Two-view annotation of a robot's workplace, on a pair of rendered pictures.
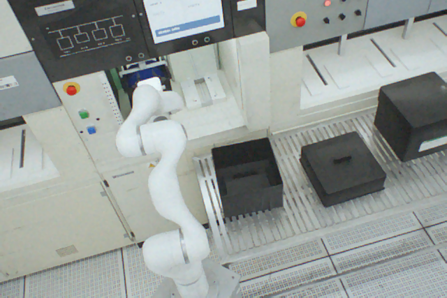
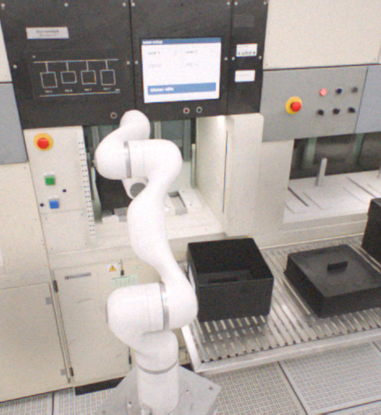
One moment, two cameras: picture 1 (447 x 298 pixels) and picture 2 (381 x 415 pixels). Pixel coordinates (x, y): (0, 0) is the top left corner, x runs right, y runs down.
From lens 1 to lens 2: 0.68 m
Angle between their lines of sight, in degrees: 19
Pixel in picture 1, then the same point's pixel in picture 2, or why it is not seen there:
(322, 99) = (305, 216)
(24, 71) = not seen: outside the picture
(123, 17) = (117, 62)
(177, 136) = (172, 152)
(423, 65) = not seen: outside the picture
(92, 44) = (78, 87)
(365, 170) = (366, 278)
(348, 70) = (329, 197)
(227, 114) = (203, 221)
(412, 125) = not seen: outside the picture
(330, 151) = (321, 259)
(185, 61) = not seen: hidden behind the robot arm
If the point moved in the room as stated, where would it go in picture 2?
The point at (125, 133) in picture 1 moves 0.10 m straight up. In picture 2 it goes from (109, 143) to (105, 104)
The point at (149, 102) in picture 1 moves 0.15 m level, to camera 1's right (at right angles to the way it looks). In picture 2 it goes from (141, 121) to (194, 120)
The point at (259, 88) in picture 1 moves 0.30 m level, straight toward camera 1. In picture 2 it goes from (246, 179) to (254, 216)
